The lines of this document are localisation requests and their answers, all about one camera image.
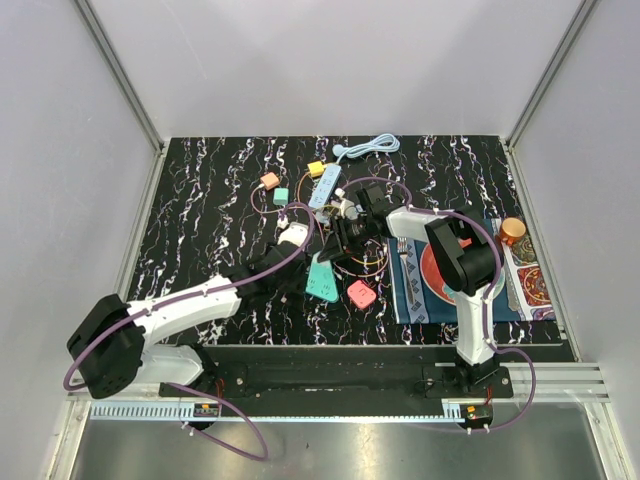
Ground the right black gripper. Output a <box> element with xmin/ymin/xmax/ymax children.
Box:
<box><xmin>319</xmin><ymin>215</ymin><xmax>374</xmax><ymax>265</ymax></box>

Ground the teal triangular power strip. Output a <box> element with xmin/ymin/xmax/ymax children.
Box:
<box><xmin>305</xmin><ymin>253</ymin><xmax>339</xmax><ymax>303</ymax></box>

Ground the pink square plug adapter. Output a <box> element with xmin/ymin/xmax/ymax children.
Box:
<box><xmin>347</xmin><ymin>280</ymin><xmax>377</xmax><ymax>310</ymax></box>

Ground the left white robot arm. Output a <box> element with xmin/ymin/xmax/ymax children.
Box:
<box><xmin>63</xmin><ymin>241</ymin><xmax>309</xmax><ymax>399</ymax></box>

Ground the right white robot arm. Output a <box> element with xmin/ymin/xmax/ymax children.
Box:
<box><xmin>318</xmin><ymin>187</ymin><xmax>503</xmax><ymax>397</ymax></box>

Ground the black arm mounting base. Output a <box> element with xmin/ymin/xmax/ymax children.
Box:
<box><xmin>187</xmin><ymin>345</ymin><xmax>514</xmax><ymax>419</ymax></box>

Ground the teal small charger plug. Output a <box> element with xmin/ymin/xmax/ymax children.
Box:
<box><xmin>272</xmin><ymin>187</ymin><xmax>289</xmax><ymax>207</ymax></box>

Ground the yellow small charger plug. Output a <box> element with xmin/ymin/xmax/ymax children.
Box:
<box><xmin>307</xmin><ymin>161</ymin><xmax>326</xmax><ymax>179</ymax></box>

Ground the salmon small charger plug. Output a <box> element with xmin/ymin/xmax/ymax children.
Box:
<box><xmin>260</xmin><ymin>172</ymin><xmax>280</xmax><ymax>190</ymax></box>

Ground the light blue long power strip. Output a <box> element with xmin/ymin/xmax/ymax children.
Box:
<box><xmin>308</xmin><ymin>164</ymin><xmax>341</xmax><ymax>210</ymax></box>

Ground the silver metal fork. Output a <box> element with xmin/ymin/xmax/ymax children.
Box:
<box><xmin>397</xmin><ymin>237</ymin><xmax>415</xmax><ymax>307</ymax></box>

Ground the red floral ceramic plate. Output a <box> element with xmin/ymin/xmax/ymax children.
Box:
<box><xmin>420</xmin><ymin>244</ymin><xmax>455</xmax><ymax>306</ymax></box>

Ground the dark blue patterned placemat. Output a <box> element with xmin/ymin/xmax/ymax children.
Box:
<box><xmin>387</xmin><ymin>218</ymin><xmax>511</xmax><ymax>325</ymax></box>

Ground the copper metal cup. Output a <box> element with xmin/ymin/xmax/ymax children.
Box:
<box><xmin>498</xmin><ymin>217</ymin><xmax>527</xmax><ymax>247</ymax></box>

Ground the colourful patterned coaster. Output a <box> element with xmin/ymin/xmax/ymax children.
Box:
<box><xmin>504</xmin><ymin>234</ymin><xmax>556</xmax><ymax>321</ymax></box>

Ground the grey bundled cord with plug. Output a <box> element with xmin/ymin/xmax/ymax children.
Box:
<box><xmin>313</xmin><ymin>205</ymin><xmax>341</xmax><ymax>229</ymax></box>

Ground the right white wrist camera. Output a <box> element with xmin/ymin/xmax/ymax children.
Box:
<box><xmin>330</xmin><ymin>188</ymin><xmax>359</xmax><ymax>220</ymax></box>

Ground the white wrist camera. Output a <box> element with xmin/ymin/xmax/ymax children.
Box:
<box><xmin>330</xmin><ymin>188</ymin><xmax>359</xmax><ymax>220</ymax></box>
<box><xmin>277</xmin><ymin>214</ymin><xmax>311</xmax><ymax>247</ymax></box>

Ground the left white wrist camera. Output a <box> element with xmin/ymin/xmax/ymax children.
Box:
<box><xmin>277</xmin><ymin>214</ymin><xmax>311</xmax><ymax>247</ymax></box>

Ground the orange thin charging cable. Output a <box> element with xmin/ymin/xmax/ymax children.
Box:
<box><xmin>249</xmin><ymin>173</ymin><xmax>389</xmax><ymax>289</ymax></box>

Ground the light blue coiled power cord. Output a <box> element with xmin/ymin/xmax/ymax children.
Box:
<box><xmin>331</xmin><ymin>132</ymin><xmax>401</xmax><ymax>165</ymax></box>

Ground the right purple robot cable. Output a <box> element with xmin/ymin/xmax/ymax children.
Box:
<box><xmin>339</xmin><ymin>175</ymin><xmax>539</xmax><ymax>435</ymax></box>

